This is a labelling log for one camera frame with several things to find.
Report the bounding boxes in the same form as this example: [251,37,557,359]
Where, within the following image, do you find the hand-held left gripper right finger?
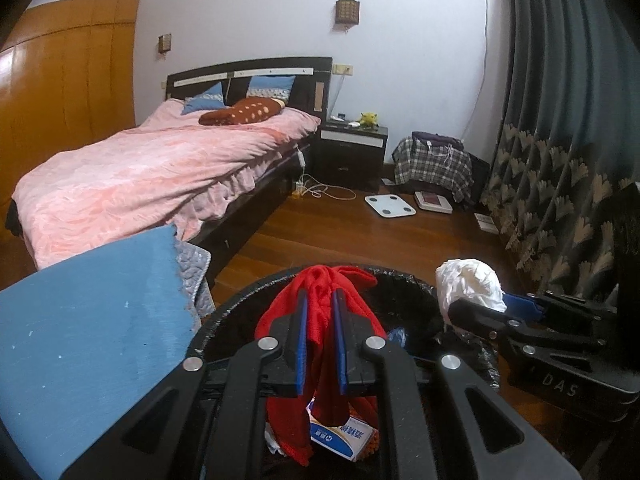
[332,289,583,480]

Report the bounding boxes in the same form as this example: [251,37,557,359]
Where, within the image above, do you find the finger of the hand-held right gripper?
[502,291,616,323]
[447,299,541,356]

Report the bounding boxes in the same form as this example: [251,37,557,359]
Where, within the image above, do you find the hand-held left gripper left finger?
[59,287,310,480]

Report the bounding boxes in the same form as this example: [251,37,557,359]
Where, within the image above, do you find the white tissue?
[435,257,507,313]

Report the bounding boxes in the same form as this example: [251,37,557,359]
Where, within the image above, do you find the red cloth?
[254,265,386,466]

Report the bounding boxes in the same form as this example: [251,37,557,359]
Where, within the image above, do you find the black trash bin with bag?
[187,262,501,480]

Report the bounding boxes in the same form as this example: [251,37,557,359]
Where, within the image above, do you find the white box with blue print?
[306,400,378,462]

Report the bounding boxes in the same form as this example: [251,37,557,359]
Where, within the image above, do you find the small white floor box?
[474,212,501,235]

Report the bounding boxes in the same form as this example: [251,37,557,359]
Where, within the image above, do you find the white scale with dark panel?
[414,190,453,213]

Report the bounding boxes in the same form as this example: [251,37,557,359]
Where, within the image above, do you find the grey quilted cloth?
[175,240,217,321]

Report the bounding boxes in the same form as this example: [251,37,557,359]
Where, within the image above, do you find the black bag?
[470,155,493,206]

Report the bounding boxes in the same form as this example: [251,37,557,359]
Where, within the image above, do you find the dark wooden bed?
[5,56,334,291]

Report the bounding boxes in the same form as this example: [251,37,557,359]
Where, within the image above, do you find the white bathroom scale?
[364,192,417,219]

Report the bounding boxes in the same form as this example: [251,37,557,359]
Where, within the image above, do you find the dark purple bag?
[411,131,463,151]

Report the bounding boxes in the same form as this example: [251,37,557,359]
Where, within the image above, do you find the black white nightstand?
[315,120,389,191]

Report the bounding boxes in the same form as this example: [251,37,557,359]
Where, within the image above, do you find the dark patterned curtain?
[480,0,640,311]

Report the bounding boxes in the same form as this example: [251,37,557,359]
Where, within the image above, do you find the blue table mat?
[0,225,198,480]

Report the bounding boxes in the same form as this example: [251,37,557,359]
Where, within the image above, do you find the pink blanket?
[11,99,322,268]

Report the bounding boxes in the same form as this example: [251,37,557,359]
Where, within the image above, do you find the brown dotted pillow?
[199,97,286,126]

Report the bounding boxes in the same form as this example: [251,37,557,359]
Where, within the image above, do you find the blue patterned pillow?
[246,75,296,102]

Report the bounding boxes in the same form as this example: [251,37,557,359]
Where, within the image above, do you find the black cloth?
[5,200,23,236]

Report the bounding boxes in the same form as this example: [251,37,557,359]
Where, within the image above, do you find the wooden wardrobe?
[0,0,141,191]

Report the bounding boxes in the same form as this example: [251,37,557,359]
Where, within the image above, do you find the white charging cable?
[300,175,357,201]

